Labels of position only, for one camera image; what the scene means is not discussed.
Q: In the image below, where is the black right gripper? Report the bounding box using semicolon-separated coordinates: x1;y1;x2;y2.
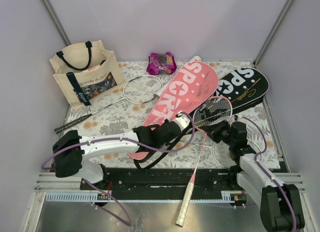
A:
201;119;235;147

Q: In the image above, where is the pink frame badminton racket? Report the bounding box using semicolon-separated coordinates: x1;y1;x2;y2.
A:
175;96;233;228

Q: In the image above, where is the black racket cover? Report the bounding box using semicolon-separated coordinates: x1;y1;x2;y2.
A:
212;67;270;115

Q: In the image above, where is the pink racket cover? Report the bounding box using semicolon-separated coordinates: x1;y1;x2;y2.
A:
128;60;219;160

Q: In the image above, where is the white shuttlecock tube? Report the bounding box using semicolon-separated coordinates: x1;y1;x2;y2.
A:
152;55;203;99

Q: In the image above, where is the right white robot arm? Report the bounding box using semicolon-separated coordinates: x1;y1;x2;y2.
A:
202;120;305;232

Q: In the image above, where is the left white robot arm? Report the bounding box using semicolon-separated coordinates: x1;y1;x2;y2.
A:
52;114;192;190

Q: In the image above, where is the floral patterned table mat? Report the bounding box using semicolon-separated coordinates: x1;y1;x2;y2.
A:
65;61;280;170

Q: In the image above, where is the purple snack packet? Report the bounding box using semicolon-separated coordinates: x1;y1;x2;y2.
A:
146;52;177;76

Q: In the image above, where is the beige canvas tote bag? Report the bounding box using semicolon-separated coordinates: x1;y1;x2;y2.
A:
49;40;126;110

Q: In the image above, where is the white frame racket black handle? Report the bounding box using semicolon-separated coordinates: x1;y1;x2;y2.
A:
190;138;262;169

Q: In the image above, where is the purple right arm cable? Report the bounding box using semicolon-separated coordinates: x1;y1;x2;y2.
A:
239;116;298;232

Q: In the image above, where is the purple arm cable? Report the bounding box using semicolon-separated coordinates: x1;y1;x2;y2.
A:
239;116;298;232
41;111;196;227

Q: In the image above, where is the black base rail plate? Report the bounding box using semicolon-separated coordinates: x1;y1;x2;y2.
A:
94;168;243;202

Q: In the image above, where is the black frame badminton racket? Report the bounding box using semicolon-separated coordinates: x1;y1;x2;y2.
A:
53;75;165;135

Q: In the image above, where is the white cable duct strip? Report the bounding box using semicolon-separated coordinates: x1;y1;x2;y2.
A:
45;192;240;204

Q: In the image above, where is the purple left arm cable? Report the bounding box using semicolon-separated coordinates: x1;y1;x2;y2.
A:
41;111;196;227

